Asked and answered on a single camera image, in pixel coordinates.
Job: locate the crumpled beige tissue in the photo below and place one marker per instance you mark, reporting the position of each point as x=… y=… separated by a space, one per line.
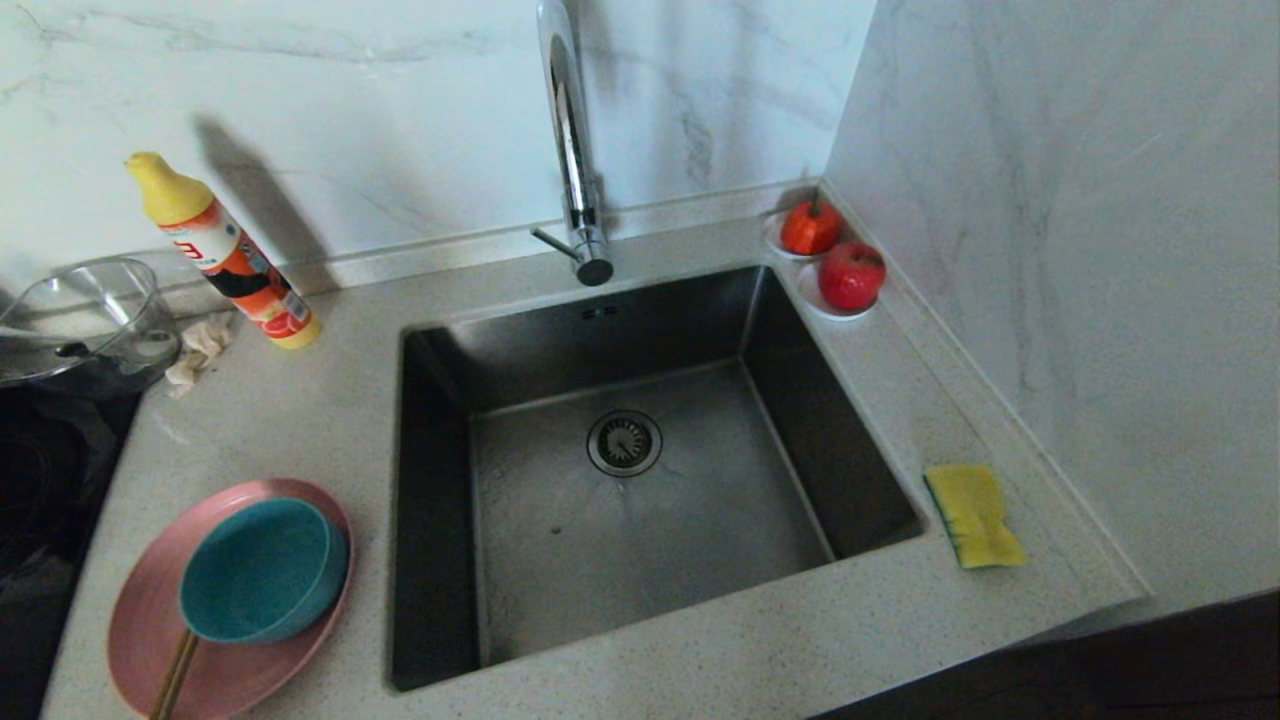
x=200 y=345

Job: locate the chrome kitchen faucet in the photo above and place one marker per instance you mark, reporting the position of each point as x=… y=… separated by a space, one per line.
x=578 y=190

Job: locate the stainless steel sink basin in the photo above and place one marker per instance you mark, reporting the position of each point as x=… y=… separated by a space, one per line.
x=700 y=530

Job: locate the black stove cooktop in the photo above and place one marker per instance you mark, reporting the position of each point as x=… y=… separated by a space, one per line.
x=45 y=500

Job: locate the pink plate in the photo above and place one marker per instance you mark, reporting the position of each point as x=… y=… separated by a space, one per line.
x=140 y=620

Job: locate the red tomato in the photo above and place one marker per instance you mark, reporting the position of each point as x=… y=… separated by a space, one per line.
x=810 y=228

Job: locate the round metal drain strainer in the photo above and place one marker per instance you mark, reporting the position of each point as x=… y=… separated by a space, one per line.
x=624 y=443

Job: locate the yellow sponge green backing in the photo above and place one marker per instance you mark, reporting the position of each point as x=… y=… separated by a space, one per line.
x=974 y=515

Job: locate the red apple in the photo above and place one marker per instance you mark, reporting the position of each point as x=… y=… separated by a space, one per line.
x=851 y=276

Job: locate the orange detergent bottle yellow cap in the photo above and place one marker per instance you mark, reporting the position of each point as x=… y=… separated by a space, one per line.
x=232 y=262

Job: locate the clear glass jug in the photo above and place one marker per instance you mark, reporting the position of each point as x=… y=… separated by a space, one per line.
x=90 y=315

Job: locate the small white dish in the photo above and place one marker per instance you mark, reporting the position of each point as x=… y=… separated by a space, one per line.
x=771 y=238
x=811 y=299

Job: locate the teal bowl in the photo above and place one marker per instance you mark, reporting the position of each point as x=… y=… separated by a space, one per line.
x=255 y=575

